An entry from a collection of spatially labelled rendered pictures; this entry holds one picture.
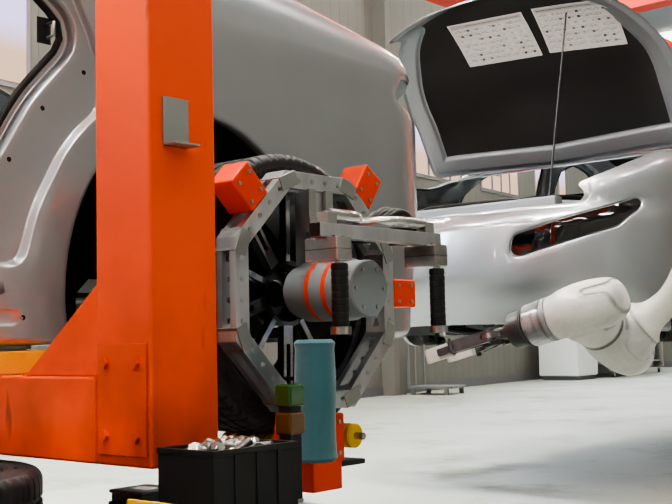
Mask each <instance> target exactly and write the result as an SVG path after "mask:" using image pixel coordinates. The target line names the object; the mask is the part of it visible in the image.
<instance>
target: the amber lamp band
mask: <svg viewBox="0 0 672 504"><path fill-rule="evenodd" d="M304 433H305V416H304V412H293V413H282V412H278V413H276V434H278V435H298V434H304Z"/></svg>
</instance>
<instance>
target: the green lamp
mask: <svg viewBox="0 0 672 504"><path fill-rule="evenodd" d="M275 404H276V406H277V407H298V406H303V405H304V385H303V384H278V385H276V386H275Z"/></svg>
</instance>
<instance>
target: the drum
mask: <svg viewBox="0 0 672 504"><path fill-rule="evenodd" d="M344 263H348V279H349V283H348V285H349V290H348V292H349V298H348V299H349V321H353V320H358V319H360V318H362V317H373V316H376V315H377V314H378V313H379V312H380V311H381V310H382V308H383V306H384V304H385V301H386V297H387V283H386V278H385V275H384V273H383V271H382V269H381V268H380V266H379V265H378V264H377V263H376V262H374V261H373V260H369V259H365V260H357V259H355V258H352V260H351V261H344ZM331 278H332V277H331V263H303V264H301V265H300V266H299V267H296V268H294V269H293V270H292V271H291V272H290V273H289V274H288V275H287V277H286V279H285V282H284V287H283V295H284V301H285V304H286V306H287V308H288V310H289V311H290V312H291V313H292V314H293V315H295V316H296V317H299V318H302V319H304V320H306V321H308V322H330V321H332V320H333V319H332V297H331V293H332V290H331V285H332V284H331Z"/></svg>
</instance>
